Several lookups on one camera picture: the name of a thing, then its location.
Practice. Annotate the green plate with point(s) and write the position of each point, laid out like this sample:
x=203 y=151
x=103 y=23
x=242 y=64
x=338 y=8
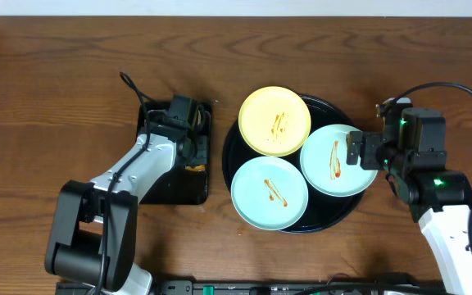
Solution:
x=323 y=162

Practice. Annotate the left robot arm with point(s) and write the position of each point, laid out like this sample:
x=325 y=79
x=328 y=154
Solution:
x=94 y=228

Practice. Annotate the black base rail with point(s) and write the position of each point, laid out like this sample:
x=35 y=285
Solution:
x=184 y=287

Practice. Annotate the light blue plate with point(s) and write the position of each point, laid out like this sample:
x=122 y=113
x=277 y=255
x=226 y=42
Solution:
x=269 y=193

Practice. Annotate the orange green sponge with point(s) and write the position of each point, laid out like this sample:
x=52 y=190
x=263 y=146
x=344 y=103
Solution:
x=196 y=168

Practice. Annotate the yellow plate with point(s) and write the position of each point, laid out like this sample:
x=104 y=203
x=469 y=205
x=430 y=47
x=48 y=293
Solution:
x=274 y=121

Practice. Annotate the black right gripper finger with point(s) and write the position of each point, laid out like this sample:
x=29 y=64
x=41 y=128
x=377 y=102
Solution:
x=353 y=152
x=354 y=137

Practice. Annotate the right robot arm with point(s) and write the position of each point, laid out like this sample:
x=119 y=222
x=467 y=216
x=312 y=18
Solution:
x=440 y=202

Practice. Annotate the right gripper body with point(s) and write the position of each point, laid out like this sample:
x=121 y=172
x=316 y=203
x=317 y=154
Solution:
x=379 y=154

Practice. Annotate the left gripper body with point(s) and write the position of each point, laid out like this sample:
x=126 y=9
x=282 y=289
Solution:
x=196 y=152

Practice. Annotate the rectangular black tray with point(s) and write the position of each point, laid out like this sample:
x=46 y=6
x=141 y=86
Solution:
x=180 y=186

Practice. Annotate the round black tray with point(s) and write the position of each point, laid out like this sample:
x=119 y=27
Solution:
x=323 y=211

